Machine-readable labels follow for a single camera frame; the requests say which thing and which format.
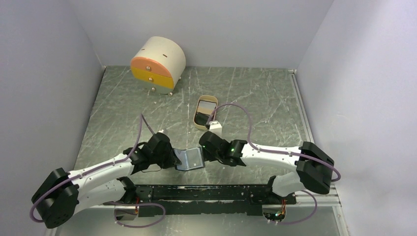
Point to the black leather card holder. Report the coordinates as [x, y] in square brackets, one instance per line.
[190, 159]

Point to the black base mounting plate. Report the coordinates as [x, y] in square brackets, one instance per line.
[204, 199]

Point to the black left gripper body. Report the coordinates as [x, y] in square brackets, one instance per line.
[163, 159]

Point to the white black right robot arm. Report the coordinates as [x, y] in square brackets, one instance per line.
[276, 157]

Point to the stack of credit cards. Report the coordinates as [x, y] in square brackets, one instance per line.
[206, 107]

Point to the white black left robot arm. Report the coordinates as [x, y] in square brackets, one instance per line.
[63, 194]

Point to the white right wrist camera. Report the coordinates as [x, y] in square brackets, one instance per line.
[216, 128]

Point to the beige oval plastic tray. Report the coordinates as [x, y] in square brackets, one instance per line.
[206, 98]

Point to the black card in tray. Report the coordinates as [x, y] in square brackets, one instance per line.
[201, 119]

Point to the cream mini drawer cabinet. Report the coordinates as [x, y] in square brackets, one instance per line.
[158, 65]

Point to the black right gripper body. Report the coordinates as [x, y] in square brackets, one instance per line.
[209, 156]

